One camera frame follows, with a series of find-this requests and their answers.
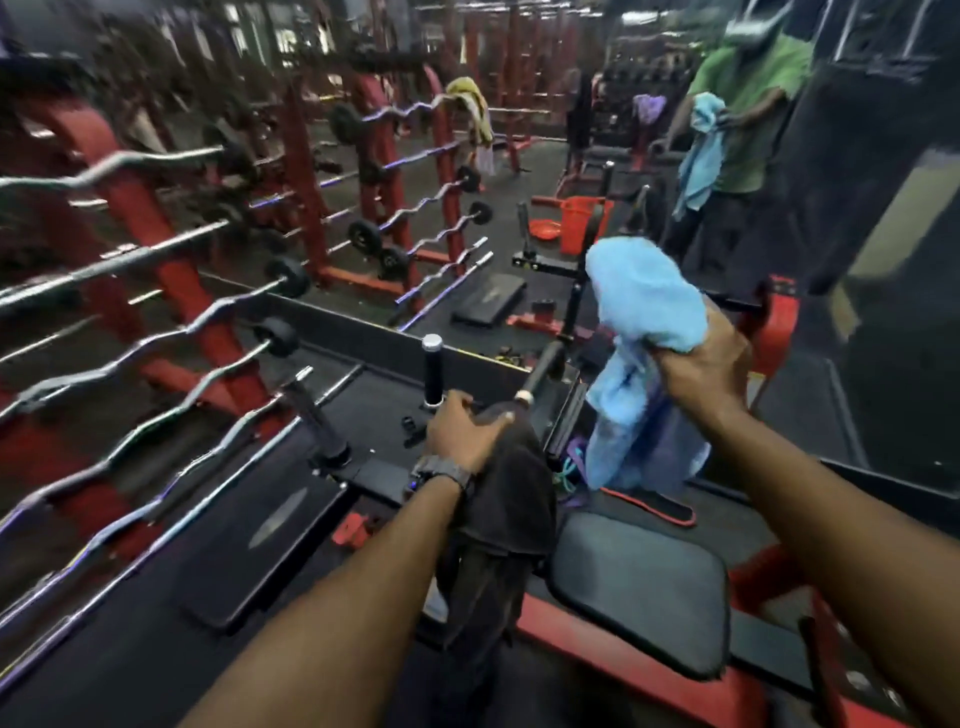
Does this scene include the person's right hand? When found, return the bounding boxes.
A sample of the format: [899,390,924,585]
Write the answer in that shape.
[651,299,756,422]

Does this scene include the person's left hand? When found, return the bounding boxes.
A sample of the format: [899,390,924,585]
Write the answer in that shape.
[423,389,520,476]

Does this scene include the dark grey cloth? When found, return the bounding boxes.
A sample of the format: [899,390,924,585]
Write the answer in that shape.
[433,403,561,655]

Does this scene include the light blue towel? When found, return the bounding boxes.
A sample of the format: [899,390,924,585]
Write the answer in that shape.
[582,236,713,494]

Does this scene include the person's right forearm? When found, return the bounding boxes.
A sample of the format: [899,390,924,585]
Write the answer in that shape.
[703,403,960,728]

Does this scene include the person's left forearm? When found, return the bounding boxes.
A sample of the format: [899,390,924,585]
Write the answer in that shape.
[178,474,471,728]

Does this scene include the black wristwatch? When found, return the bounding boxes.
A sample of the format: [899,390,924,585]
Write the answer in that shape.
[408,453,476,501]

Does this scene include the purple and green resistance bands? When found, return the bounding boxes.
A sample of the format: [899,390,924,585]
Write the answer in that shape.
[557,438,591,505]

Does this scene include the black mat with red edge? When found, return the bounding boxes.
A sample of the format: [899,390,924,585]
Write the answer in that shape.
[599,485,698,528]

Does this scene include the red plastic bucket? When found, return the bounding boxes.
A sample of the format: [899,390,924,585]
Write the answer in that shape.
[528,195,617,258]

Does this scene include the black padded seat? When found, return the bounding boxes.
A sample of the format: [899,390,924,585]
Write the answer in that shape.
[546,510,733,683]

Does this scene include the black foot plate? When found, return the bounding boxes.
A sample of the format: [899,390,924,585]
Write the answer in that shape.
[178,471,351,633]

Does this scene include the yellow towel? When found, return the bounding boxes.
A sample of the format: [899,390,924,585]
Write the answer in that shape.
[445,76,497,178]

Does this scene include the row of chrome curl barbells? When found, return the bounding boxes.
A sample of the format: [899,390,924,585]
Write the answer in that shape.
[0,144,369,680]

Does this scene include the red barbell rack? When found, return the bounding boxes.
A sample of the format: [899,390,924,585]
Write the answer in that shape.
[0,96,290,567]

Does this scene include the black foam grip handle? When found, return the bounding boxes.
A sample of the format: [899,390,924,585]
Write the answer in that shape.
[516,340,568,408]

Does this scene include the black handle with chrome cap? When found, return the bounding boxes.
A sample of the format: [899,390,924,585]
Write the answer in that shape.
[420,333,450,411]

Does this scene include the black machine post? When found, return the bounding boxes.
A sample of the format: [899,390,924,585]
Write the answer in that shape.
[280,373,352,469]

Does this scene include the red machine frame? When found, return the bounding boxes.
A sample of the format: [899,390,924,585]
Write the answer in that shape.
[516,273,912,728]

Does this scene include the large wall mirror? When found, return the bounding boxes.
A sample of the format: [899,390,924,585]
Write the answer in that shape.
[198,0,960,481]

